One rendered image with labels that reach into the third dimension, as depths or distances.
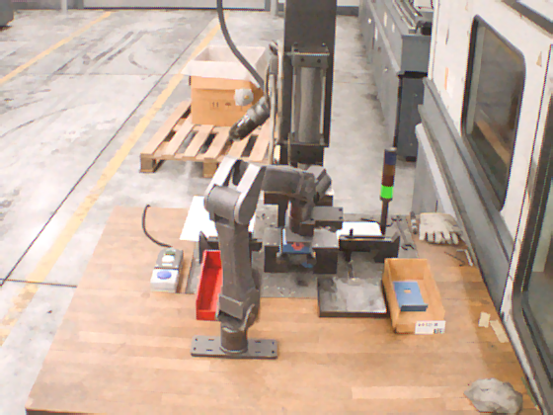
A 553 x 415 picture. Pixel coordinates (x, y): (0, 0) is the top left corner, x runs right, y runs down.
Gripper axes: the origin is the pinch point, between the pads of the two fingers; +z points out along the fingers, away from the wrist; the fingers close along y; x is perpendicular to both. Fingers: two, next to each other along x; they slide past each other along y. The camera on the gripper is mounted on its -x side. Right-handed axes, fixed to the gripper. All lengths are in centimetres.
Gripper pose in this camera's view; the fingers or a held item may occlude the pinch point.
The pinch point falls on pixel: (297, 246)
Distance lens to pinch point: 181.0
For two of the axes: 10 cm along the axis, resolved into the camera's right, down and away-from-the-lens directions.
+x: -10.0, -0.3, 0.0
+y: 0.3, -7.8, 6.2
